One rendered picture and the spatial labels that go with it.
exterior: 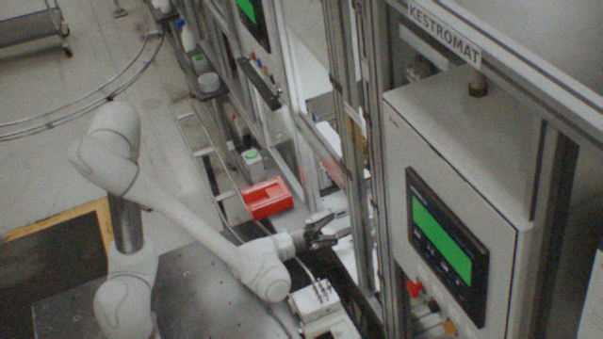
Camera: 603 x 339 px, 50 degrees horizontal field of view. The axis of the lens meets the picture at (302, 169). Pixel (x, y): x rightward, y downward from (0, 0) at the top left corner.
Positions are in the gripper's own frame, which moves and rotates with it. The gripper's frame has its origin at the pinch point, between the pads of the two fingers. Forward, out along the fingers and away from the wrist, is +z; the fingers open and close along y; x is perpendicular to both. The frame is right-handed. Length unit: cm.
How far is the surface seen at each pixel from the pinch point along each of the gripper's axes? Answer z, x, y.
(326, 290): -16.3, -16.5, -8.0
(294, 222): -13.4, 18.1, -9.8
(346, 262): -5.4, -7.5, -9.7
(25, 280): -136, 142, -101
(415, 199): -10, -62, 65
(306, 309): -24.5, -20.1, -8.2
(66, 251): -113, 153, -100
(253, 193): -21.9, 35.7, -5.8
